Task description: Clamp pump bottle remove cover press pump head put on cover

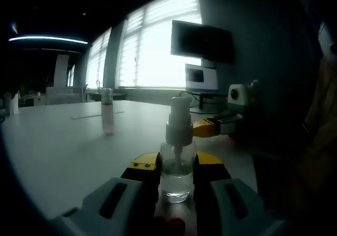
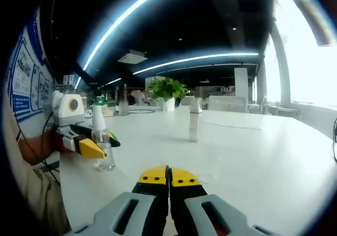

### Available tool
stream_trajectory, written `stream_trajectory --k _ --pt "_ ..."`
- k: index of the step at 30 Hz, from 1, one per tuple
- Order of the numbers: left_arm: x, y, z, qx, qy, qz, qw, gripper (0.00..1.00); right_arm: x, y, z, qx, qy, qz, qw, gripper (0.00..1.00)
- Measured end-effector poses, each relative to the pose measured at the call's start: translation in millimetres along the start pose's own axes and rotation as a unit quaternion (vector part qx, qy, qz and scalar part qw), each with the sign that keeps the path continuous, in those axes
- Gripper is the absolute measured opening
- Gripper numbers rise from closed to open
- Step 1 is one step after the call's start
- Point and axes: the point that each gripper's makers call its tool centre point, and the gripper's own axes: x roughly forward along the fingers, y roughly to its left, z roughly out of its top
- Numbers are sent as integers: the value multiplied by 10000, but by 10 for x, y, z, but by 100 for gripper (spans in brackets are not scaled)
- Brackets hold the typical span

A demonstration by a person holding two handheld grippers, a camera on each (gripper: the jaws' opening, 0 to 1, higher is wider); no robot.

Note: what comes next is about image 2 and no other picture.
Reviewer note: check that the person in beige shirt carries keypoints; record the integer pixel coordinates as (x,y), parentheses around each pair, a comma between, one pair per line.
(39,194)

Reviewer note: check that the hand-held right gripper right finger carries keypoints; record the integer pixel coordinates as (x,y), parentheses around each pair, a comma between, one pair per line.
(210,212)

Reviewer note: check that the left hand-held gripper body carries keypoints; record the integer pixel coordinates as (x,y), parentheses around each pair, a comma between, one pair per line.
(71,109)

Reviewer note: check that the ceiling air conditioner unit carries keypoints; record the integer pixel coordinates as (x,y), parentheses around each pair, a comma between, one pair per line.
(133,58)

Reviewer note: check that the dark grey tumbler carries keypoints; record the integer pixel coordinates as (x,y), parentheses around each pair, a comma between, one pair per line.
(123,107)

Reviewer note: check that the beige tissue box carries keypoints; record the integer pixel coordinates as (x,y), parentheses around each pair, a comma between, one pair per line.
(109,112)

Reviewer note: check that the clear pump bottle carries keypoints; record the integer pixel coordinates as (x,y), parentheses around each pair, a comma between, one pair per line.
(106,159)

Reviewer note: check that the blue white wall poster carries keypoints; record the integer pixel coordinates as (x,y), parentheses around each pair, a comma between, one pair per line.
(23,72)

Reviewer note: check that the ceiling light strip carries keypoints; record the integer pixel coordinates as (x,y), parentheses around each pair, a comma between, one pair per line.
(78,82)
(113,81)
(116,20)
(223,55)

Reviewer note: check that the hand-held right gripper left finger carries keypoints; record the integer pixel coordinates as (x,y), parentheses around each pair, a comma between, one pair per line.
(131,212)

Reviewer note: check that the white pump bottle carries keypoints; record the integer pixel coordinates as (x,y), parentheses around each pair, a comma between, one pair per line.
(194,125)

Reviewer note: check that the window side counter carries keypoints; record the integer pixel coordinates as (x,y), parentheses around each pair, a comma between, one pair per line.
(281,110)

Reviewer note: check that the slim clear bottle cover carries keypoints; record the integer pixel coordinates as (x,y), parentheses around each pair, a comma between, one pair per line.
(210,178)

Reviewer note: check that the green box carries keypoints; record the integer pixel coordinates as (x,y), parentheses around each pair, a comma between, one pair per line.
(100,101)

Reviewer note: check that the white office chair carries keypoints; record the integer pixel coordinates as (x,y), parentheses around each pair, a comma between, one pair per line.
(226,104)

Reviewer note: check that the wide clear bottle cover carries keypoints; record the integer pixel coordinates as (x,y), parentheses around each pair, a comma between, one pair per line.
(196,104)

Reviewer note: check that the potted green plant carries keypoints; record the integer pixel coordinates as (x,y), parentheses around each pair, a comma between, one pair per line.
(168,88)

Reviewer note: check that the wall shelf with white boxes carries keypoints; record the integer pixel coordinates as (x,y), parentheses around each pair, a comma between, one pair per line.
(68,79)

